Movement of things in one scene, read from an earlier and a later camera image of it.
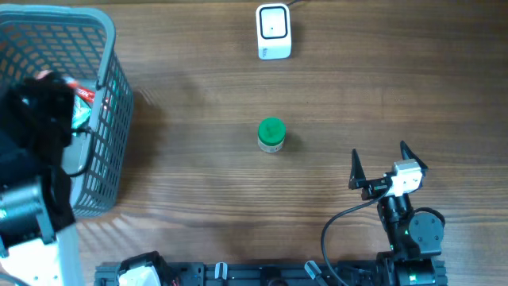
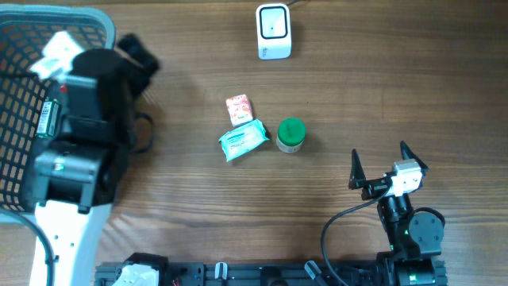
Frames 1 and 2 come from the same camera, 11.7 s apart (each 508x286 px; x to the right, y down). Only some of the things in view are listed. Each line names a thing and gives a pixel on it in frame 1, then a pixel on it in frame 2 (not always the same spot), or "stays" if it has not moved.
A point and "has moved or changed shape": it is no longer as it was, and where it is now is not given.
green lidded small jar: [271, 133] → [290, 134]
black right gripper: [373, 187] stays
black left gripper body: [55, 102] → [144, 74]
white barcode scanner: [273, 22] stays
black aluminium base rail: [256, 273] stays
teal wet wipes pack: [82, 113] has moved or changed shape
